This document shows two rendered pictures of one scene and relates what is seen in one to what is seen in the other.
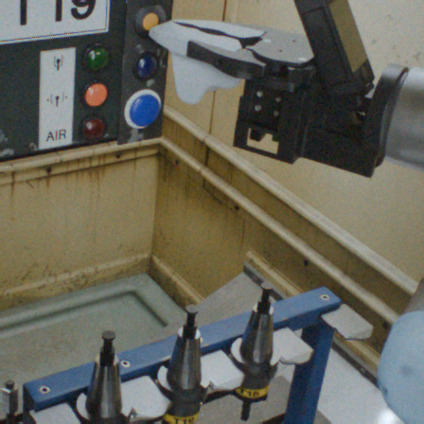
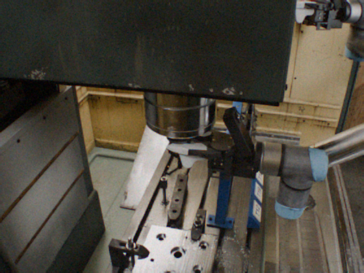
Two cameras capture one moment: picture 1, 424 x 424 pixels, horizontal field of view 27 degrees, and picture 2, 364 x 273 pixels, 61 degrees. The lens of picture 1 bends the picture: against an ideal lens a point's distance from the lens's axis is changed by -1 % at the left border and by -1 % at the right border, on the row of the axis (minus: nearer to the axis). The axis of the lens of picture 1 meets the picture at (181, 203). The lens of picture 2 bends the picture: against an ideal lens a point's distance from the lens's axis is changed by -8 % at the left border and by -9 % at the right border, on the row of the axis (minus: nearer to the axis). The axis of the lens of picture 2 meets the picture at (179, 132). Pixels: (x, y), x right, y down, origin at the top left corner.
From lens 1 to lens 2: 87 cm
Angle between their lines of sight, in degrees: 35
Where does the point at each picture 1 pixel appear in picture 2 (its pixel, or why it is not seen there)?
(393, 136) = (352, 14)
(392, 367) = not seen: outside the picture
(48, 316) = not seen: hidden behind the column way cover
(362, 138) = (338, 19)
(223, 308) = (151, 136)
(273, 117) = (322, 19)
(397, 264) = not seen: hidden behind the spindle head
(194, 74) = (302, 13)
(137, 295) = (99, 155)
